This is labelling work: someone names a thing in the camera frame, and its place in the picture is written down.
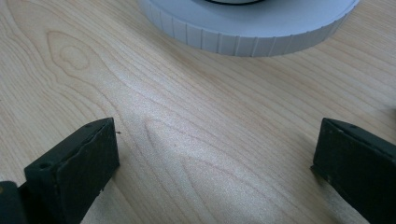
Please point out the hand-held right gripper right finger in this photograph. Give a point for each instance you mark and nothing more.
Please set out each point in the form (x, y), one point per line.
(361, 168)

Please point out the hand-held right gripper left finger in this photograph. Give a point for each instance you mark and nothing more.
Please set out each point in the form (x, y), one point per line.
(74, 174)

